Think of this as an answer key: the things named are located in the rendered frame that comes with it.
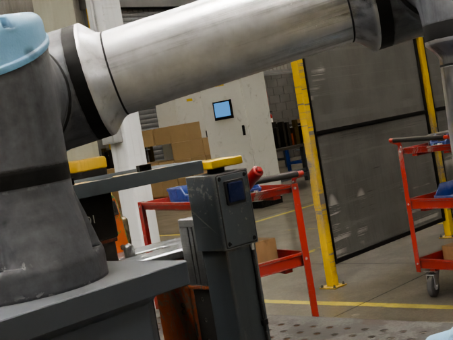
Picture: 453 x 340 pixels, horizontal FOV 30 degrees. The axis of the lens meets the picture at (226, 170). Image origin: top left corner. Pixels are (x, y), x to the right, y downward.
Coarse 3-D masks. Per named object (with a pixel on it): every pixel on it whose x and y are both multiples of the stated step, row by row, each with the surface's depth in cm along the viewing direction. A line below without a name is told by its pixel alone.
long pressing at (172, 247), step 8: (168, 240) 168; (176, 240) 166; (136, 248) 164; (144, 248) 162; (152, 248) 160; (160, 248) 161; (168, 248) 156; (176, 248) 155; (120, 256) 156; (136, 256) 153; (144, 256) 151; (152, 256) 147; (160, 256) 148; (168, 256) 149; (176, 256) 150
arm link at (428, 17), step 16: (416, 0) 71; (432, 0) 69; (448, 0) 67; (432, 16) 69; (448, 16) 68; (432, 32) 69; (448, 32) 68; (432, 48) 70; (448, 48) 69; (448, 64) 70; (448, 80) 70; (448, 96) 70; (448, 112) 71; (448, 128) 72
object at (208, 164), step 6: (234, 156) 126; (240, 156) 125; (204, 162) 123; (210, 162) 122; (216, 162) 122; (222, 162) 123; (228, 162) 123; (234, 162) 124; (240, 162) 125; (204, 168) 123; (210, 168) 122; (216, 168) 122; (222, 168) 125
